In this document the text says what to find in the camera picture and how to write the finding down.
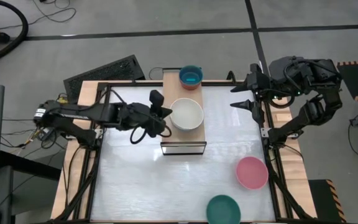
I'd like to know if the black vacuum hose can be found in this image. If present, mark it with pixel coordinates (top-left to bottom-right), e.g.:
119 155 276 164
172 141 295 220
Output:
0 0 29 62

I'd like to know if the large dark green bowl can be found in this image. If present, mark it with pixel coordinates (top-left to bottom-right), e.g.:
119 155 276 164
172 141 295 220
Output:
206 194 242 224

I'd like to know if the wooden shelf with black frame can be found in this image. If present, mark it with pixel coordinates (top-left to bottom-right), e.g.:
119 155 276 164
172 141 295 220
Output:
160 67 208 156

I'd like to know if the light wooden block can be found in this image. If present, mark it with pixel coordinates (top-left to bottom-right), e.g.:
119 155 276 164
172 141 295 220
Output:
275 113 292 123

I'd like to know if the black cable bundle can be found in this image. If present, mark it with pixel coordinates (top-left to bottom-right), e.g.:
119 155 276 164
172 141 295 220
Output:
0 93 74 150

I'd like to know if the large blue-and-white bowl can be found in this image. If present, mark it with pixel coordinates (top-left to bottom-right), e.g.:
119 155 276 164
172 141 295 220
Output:
169 97 204 131

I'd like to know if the large pink bowl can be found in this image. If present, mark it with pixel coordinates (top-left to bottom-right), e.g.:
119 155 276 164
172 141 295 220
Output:
235 156 270 190

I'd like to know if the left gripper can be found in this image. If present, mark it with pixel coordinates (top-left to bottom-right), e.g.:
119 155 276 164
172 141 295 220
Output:
119 103 174 138

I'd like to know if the black power adapter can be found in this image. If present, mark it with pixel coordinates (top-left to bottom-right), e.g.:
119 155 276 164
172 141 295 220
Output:
37 128 55 141

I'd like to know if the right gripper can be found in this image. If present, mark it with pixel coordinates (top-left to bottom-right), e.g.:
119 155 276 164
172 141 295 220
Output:
229 63 273 126

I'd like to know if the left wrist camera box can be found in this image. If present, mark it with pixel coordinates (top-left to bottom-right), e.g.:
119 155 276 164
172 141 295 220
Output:
149 89 165 110

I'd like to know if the small cyan plastic bowl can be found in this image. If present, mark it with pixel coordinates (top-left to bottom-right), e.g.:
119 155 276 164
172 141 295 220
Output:
178 65 204 86

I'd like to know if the black aluminium table frame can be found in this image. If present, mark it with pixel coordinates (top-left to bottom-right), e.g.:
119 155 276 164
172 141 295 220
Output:
53 80 316 224

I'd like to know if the thin black floor cable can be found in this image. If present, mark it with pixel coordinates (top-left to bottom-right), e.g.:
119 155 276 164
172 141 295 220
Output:
0 0 77 30

